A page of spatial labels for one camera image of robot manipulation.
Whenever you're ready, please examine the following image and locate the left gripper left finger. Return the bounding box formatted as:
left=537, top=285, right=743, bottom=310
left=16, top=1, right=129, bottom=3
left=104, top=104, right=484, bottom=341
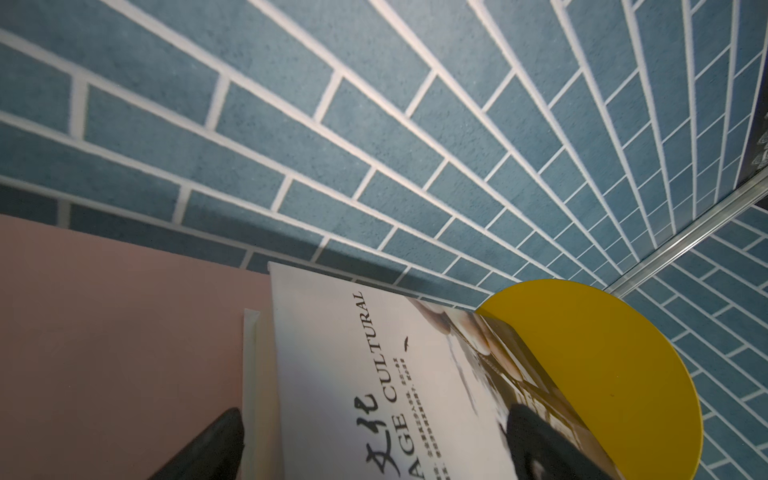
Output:
left=150, top=408, right=245, bottom=480

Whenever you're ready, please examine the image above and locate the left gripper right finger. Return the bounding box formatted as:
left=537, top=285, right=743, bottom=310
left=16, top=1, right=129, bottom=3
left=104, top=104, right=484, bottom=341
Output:
left=506, top=404, right=610, bottom=480

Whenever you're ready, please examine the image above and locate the Heritage Cultural book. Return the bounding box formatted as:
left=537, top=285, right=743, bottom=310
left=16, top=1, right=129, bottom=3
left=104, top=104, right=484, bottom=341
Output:
left=244, top=260, right=622, bottom=479

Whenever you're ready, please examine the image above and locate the yellow pink blue bookshelf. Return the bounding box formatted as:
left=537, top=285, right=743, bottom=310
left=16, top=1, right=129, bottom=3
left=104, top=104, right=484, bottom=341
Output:
left=1, top=216, right=703, bottom=479

